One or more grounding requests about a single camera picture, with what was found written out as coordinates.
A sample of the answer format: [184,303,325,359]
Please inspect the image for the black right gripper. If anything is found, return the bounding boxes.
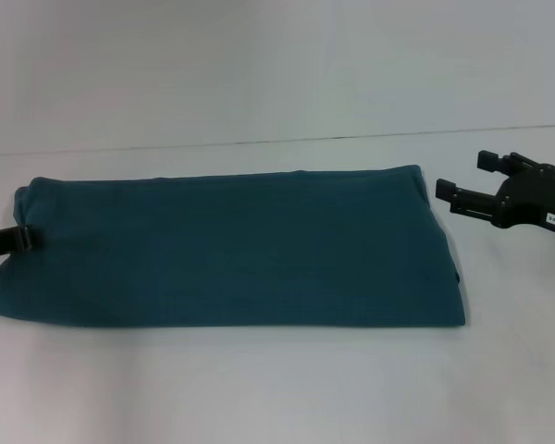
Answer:
[435,149,555,235]

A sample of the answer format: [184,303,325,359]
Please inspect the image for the teal t-shirt with FREE print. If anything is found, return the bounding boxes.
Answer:
[0,164,468,330]

